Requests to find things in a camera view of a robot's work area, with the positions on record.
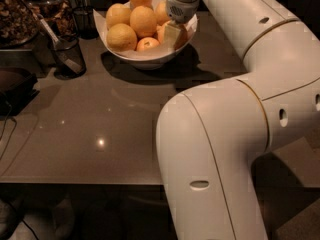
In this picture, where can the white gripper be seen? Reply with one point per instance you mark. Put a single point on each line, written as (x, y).
(184, 9)

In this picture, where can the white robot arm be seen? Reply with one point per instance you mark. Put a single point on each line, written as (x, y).
(208, 136)

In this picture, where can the small front orange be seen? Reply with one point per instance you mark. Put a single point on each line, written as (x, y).
(147, 43)

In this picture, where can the white ceramic bowl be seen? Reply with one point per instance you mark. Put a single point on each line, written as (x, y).
(148, 59)

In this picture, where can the black mesh cup back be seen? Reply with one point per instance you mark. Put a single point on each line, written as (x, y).
(85, 23)

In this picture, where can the black mesh cup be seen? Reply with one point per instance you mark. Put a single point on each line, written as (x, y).
(69, 61)
(85, 23)

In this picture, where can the black mesh cup front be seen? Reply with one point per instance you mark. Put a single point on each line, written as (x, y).
(69, 61)

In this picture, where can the glass jar of granola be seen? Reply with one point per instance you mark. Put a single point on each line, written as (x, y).
(58, 14)

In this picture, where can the glass jar of nuts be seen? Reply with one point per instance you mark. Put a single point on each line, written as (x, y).
(17, 24)

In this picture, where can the black appliance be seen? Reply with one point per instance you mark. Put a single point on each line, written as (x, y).
(16, 90)

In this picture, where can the white shoe right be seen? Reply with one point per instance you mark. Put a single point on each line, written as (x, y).
(63, 219)

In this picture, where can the white shoe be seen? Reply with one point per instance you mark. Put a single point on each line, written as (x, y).
(8, 218)
(63, 219)

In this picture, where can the white shoe left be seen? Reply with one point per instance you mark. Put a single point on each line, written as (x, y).
(8, 218)

